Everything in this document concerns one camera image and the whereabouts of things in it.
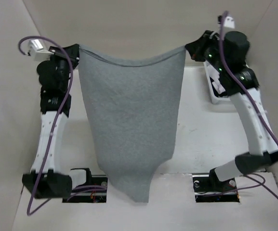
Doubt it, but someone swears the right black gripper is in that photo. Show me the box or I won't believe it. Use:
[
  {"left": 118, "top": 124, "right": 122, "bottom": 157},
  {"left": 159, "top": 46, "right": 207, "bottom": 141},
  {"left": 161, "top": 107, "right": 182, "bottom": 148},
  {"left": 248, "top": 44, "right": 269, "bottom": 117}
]
[{"left": 185, "top": 30, "right": 228, "bottom": 73}]

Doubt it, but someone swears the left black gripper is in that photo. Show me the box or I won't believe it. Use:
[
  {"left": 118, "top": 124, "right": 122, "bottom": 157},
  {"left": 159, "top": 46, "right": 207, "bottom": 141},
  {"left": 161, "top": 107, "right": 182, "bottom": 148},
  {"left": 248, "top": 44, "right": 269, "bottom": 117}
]
[{"left": 46, "top": 44, "right": 80, "bottom": 91}]

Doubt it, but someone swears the grey tank top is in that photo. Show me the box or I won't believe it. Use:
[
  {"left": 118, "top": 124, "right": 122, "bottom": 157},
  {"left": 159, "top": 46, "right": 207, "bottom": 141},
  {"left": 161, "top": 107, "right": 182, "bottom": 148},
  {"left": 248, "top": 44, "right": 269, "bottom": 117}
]
[{"left": 78, "top": 45, "right": 186, "bottom": 203}]

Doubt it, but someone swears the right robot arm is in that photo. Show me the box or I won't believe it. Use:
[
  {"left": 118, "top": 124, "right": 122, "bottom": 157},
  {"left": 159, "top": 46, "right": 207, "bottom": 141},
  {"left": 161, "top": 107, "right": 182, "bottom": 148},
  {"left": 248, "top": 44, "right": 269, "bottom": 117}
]
[{"left": 185, "top": 30, "right": 278, "bottom": 191}]

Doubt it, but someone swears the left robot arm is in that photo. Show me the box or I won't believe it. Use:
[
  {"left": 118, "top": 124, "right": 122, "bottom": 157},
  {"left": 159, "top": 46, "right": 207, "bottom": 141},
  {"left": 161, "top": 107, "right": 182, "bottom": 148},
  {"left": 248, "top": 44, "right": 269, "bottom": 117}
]
[{"left": 22, "top": 44, "right": 79, "bottom": 199}]

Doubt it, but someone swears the white plastic basket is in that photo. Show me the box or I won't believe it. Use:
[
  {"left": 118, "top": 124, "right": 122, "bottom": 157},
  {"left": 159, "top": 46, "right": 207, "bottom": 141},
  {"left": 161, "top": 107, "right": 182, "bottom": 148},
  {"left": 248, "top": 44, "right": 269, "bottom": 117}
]
[{"left": 203, "top": 61, "right": 231, "bottom": 104}]

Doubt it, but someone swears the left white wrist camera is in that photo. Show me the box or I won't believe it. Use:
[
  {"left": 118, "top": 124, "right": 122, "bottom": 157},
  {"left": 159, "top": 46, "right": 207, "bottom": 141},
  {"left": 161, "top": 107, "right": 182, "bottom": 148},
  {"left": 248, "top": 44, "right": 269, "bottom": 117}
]
[{"left": 27, "top": 39, "right": 52, "bottom": 62}]

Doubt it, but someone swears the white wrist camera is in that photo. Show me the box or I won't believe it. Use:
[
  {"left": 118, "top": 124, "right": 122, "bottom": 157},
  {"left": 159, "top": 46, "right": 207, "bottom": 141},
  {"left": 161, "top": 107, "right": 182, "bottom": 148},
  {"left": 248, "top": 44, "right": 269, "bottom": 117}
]
[
  {"left": 27, "top": 39, "right": 52, "bottom": 62},
  {"left": 218, "top": 15, "right": 235, "bottom": 29}
]

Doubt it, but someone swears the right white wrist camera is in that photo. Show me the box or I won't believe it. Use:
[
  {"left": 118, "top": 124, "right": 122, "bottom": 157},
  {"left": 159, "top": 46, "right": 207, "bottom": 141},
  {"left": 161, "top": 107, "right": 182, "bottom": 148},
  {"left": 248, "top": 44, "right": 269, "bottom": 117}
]
[{"left": 218, "top": 15, "right": 235, "bottom": 29}]

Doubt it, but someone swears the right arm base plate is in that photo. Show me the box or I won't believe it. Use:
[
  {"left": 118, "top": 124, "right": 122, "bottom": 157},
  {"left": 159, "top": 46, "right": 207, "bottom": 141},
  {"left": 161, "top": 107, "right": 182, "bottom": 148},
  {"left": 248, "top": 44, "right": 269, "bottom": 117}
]
[{"left": 192, "top": 174, "right": 239, "bottom": 203}]

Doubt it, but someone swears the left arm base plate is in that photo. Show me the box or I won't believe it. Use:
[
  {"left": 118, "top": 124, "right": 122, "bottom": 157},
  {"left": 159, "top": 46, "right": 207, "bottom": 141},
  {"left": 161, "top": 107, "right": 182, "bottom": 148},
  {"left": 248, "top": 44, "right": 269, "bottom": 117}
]
[{"left": 62, "top": 175, "right": 108, "bottom": 204}]

